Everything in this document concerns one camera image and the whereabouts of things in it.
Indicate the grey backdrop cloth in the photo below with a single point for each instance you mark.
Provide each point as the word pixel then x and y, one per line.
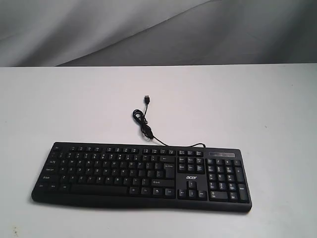
pixel 156 32

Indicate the black acer keyboard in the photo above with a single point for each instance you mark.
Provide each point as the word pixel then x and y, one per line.
pixel 143 176

